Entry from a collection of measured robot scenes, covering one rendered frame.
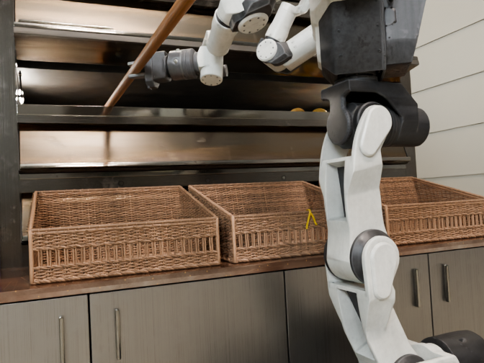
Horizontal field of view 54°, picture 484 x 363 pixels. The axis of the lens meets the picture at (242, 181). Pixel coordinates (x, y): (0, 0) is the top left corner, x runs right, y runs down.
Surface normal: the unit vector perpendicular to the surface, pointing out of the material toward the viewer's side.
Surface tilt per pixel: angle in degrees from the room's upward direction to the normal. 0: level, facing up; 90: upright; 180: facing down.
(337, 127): 90
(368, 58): 123
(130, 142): 70
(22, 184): 90
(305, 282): 90
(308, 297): 90
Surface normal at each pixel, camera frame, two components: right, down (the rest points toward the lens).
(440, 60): -0.92, 0.04
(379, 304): 0.36, 0.37
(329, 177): 0.40, -0.06
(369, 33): -0.18, 0.17
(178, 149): 0.34, -0.40
